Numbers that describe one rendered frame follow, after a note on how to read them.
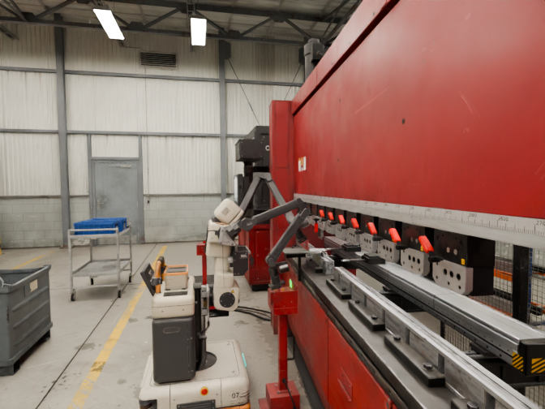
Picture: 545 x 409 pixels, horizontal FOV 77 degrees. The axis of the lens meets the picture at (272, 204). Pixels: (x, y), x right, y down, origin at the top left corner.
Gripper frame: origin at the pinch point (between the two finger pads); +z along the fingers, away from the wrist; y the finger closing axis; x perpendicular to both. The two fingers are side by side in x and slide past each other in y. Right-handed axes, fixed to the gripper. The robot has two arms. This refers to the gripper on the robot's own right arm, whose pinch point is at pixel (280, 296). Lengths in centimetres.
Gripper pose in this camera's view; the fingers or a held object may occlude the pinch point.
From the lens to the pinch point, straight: 229.5
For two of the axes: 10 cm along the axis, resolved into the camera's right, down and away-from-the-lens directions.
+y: 9.5, -2.6, 1.8
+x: -2.0, -0.5, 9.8
